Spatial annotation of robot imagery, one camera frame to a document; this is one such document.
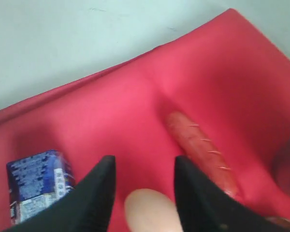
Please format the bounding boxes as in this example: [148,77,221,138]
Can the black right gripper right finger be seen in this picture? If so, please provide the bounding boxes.
[174,156,278,232]

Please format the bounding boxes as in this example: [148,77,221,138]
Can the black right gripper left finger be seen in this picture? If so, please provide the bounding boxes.
[7,156,116,232]

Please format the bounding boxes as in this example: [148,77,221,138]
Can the brown egg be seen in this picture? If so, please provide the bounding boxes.
[124,188,183,232]

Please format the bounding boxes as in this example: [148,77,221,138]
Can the blue milk carton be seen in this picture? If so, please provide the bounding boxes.
[6,150,75,225]

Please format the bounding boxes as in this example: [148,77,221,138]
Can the red sausage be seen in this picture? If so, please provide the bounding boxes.
[166,112,240,198]

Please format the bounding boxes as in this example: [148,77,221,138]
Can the dark wooden spoon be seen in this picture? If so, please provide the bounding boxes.
[266,217,290,230]

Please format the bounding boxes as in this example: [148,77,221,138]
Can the red tablecloth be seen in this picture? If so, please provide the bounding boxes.
[0,9,290,232]

